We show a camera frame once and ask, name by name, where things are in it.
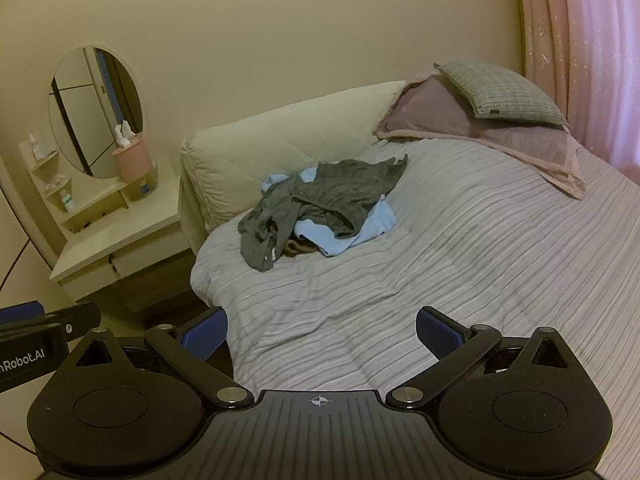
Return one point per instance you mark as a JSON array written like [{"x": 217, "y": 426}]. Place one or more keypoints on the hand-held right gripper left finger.
[{"x": 205, "y": 332}]

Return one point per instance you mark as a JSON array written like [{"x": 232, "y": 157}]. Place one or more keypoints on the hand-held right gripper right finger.
[{"x": 440, "y": 332}]

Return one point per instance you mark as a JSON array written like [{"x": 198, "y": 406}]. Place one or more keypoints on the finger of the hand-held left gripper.
[
  {"x": 75, "y": 320},
  {"x": 20, "y": 312}
]

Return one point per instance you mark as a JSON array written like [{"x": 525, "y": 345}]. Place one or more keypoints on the grey plaid shorts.
[{"x": 345, "y": 185}]

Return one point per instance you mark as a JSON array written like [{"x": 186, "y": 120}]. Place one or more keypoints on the bed with striped bedspread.
[{"x": 475, "y": 270}]

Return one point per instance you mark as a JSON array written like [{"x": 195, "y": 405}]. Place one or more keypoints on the cream vanity table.
[{"x": 125, "y": 240}]

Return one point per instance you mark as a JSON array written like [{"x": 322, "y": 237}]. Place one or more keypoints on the small white bottle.
[{"x": 68, "y": 204}]

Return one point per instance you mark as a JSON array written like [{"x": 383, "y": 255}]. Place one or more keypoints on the brown garment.
[{"x": 300, "y": 247}]

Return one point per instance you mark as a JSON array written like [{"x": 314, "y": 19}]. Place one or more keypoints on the light blue garment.
[{"x": 370, "y": 225}]

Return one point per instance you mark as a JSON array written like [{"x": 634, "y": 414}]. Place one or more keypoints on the pink tissue holder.
[{"x": 132, "y": 160}]

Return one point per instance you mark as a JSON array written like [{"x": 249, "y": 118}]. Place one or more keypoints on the cream padded headboard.
[{"x": 280, "y": 150}]

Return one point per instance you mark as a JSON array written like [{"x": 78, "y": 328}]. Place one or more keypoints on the purple pillow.
[{"x": 530, "y": 152}]

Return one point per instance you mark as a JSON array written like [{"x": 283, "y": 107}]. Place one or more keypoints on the oval mirror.
[{"x": 85, "y": 110}]

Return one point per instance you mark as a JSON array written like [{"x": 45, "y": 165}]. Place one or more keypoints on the grey checked pillow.
[{"x": 500, "y": 92}]

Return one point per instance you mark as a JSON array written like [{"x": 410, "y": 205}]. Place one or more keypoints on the pink curtain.
[{"x": 590, "y": 40}]

